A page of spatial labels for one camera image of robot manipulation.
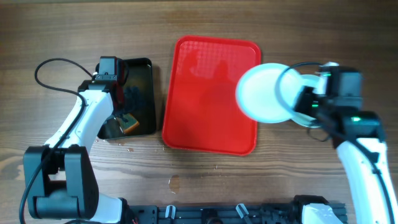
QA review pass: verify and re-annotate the black water tray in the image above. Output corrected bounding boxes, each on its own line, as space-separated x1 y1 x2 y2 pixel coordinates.
97 58 157 140

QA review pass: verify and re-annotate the white plate with stain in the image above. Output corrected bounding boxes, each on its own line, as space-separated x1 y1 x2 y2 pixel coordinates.
236 63 303 123

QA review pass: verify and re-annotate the right black cable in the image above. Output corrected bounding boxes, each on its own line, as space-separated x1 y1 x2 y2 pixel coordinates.
274 62 396 224

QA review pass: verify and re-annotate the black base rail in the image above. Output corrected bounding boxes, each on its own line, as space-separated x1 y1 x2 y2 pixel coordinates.
130 202 348 224

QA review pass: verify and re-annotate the orange green sponge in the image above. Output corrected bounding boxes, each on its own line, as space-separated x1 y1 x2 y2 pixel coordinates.
119 113 139 134

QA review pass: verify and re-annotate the red plastic tray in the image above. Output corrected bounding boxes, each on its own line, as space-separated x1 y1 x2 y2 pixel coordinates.
162 35 261 156

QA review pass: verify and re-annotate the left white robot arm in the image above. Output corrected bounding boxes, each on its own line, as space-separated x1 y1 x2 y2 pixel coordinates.
19 80 138 223

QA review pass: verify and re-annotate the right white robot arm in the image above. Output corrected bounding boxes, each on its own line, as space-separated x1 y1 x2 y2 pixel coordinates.
294 86 397 223

